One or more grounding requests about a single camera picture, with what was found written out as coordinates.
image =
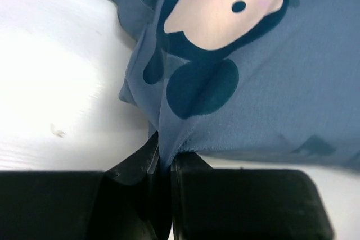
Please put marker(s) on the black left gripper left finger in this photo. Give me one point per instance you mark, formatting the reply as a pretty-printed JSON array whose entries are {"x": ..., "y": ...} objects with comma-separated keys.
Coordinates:
[{"x": 129, "y": 201}]

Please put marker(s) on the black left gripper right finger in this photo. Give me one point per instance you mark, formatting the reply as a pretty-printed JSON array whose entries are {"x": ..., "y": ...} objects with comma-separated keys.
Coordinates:
[{"x": 253, "y": 204}]

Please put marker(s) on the blue letter print pillowcase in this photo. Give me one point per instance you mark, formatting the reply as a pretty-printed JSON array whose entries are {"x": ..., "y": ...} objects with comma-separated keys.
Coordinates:
[{"x": 272, "y": 81}]

